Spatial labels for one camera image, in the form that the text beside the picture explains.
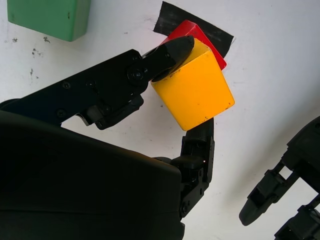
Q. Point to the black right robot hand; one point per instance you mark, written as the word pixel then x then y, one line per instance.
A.
pixel 75 175

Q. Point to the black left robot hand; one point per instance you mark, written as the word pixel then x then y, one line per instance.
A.
pixel 295 160

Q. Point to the yellow wooden block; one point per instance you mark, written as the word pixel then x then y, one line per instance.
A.
pixel 195 92

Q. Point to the green wooden block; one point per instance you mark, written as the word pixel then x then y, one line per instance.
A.
pixel 45 17

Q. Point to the red wooden block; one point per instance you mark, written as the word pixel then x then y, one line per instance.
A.
pixel 190 28

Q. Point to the black tape strip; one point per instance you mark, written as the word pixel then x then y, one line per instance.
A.
pixel 175 15

